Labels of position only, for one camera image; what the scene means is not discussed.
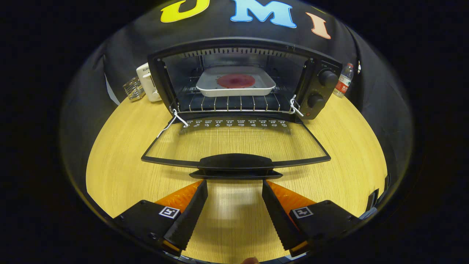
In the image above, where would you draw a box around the clear water bottle red label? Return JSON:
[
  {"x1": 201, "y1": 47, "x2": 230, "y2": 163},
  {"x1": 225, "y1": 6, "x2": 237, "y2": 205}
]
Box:
[{"x1": 333, "y1": 62, "x2": 355, "y2": 98}]

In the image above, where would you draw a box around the black backdrop cloth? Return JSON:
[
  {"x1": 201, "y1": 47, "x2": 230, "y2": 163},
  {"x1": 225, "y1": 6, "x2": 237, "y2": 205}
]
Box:
[{"x1": 60, "y1": 0, "x2": 413, "y2": 173}]

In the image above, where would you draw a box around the white string tie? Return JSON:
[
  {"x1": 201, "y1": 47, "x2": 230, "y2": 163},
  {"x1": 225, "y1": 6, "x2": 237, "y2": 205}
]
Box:
[
  {"x1": 158, "y1": 109, "x2": 189, "y2": 138},
  {"x1": 289, "y1": 95, "x2": 304, "y2": 118}
]

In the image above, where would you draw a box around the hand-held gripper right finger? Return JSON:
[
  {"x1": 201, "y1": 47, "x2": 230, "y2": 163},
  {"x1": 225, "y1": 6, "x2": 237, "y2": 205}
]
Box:
[{"x1": 262, "y1": 180, "x2": 361, "y2": 257}]

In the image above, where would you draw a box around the white square plate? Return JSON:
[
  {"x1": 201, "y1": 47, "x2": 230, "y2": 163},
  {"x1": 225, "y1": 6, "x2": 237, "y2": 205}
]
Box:
[{"x1": 196, "y1": 66, "x2": 276, "y2": 98}]

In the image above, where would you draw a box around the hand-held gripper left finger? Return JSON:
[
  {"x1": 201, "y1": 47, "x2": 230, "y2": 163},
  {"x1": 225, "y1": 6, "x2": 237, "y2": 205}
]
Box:
[{"x1": 114, "y1": 180, "x2": 208, "y2": 257}]

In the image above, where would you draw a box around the wire mesh basket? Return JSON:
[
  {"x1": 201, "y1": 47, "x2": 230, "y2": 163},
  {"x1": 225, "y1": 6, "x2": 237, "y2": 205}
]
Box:
[{"x1": 123, "y1": 76, "x2": 146, "y2": 102}]

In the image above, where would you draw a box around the white bread toaster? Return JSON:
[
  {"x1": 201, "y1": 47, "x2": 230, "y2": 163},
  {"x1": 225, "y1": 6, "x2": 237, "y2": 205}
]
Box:
[{"x1": 136, "y1": 62, "x2": 162, "y2": 102}]

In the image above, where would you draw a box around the black toaster oven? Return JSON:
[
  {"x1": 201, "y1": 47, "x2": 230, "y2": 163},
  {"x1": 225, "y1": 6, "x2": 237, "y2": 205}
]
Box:
[{"x1": 141, "y1": 37, "x2": 343, "y2": 180}]

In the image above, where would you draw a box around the pink round food slice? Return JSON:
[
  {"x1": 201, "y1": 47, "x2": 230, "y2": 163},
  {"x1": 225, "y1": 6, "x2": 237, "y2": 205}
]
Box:
[{"x1": 217, "y1": 74, "x2": 256, "y2": 89}]

